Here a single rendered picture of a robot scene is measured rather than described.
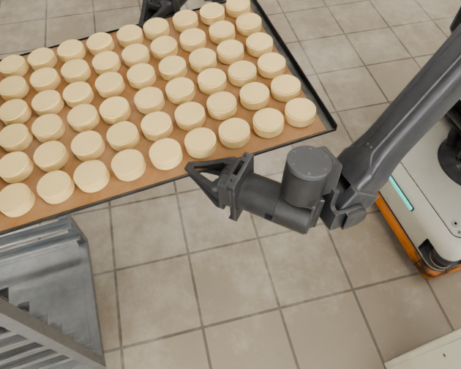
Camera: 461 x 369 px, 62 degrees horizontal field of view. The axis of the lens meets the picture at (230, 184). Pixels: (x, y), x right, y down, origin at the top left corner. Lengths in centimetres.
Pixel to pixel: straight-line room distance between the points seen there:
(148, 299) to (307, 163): 119
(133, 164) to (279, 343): 107
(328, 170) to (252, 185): 12
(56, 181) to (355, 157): 43
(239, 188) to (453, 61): 30
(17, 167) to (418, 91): 58
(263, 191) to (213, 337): 104
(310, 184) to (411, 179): 114
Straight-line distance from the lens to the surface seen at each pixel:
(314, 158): 49
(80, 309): 147
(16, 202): 64
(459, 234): 155
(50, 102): 74
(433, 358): 119
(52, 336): 102
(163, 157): 59
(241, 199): 54
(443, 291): 176
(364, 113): 216
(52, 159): 66
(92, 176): 61
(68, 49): 84
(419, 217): 155
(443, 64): 53
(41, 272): 158
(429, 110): 53
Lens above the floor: 148
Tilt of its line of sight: 57 degrees down
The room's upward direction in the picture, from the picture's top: straight up
